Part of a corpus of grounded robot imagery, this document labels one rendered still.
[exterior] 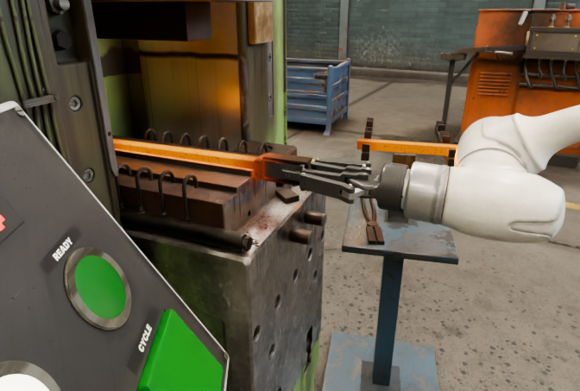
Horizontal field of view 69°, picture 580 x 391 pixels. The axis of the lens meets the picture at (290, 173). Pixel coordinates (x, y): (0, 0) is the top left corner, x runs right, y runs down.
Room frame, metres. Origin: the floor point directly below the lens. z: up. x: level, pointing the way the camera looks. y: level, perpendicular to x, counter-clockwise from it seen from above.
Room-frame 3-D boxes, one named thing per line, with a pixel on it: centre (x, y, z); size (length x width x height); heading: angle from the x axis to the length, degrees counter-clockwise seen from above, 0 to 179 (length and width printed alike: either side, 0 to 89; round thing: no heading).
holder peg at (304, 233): (0.68, -0.02, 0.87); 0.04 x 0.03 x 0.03; 68
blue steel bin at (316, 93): (4.91, -0.02, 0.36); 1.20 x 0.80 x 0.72; 68
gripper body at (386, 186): (0.62, -0.14, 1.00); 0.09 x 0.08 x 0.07; 68
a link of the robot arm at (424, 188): (0.59, -0.21, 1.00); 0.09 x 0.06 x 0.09; 158
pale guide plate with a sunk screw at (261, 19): (1.02, 0.07, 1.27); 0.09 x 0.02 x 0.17; 158
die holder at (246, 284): (0.81, 0.25, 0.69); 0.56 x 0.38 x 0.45; 68
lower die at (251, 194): (0.76, 0.26, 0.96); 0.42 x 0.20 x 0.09; 68
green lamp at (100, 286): (0.23, 0.12, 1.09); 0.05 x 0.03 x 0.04; 158
